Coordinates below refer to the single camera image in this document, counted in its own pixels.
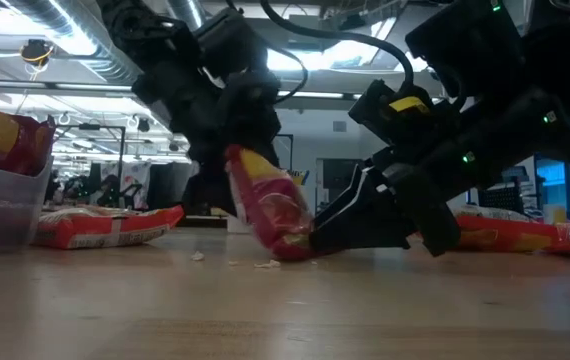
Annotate blue Maruchan ramen pack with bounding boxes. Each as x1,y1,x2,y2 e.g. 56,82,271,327
284,168,311,187

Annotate red Maruchan ramen pack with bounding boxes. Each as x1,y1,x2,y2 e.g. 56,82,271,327
223,143,317,262
0,108,57,177

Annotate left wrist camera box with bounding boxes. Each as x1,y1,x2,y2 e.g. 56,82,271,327
192,7,270,76

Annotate ceiling light strip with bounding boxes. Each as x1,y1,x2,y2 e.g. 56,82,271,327
277,89,361,101
0,81,136,100

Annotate yellow container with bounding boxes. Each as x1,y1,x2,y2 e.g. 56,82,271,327
542,203,570,225

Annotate cluttered work desk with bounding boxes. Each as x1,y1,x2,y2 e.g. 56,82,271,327
39,169,186,216

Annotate clear plastic bin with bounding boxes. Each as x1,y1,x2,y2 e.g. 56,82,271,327
0,157,55,249

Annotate silver ceiling duct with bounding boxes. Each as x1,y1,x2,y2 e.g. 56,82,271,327
2,0,149,86
166,0,205,31

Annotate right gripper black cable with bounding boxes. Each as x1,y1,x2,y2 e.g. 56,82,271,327
259,0,416,94

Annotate black draped cloth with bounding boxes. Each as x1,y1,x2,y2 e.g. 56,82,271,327
147,162,201,211

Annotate black ceiling-hung device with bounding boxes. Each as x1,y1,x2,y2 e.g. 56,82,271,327
18,38,57,69

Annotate black pegboard cart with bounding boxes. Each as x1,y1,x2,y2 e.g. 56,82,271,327
477,167,536,211

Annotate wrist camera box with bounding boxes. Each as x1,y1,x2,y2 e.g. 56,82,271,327
348,78,462,152
192,7,270,76

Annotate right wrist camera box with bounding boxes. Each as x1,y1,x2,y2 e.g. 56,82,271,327
348,78,462,152

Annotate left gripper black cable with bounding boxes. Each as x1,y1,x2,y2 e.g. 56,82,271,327
264,45,311,106

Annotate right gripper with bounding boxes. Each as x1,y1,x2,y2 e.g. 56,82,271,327
309,144,486,257

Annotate black metal stand frame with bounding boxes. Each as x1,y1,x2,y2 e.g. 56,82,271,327
272,133,295,171
50,122,127,207

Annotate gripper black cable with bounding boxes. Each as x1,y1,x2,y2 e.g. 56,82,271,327
259,0,416,94
264,45,311,106

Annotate white patterned cloth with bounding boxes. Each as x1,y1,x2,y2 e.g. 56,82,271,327
99,160,152,209

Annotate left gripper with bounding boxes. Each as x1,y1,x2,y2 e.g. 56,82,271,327
132,69,282,217

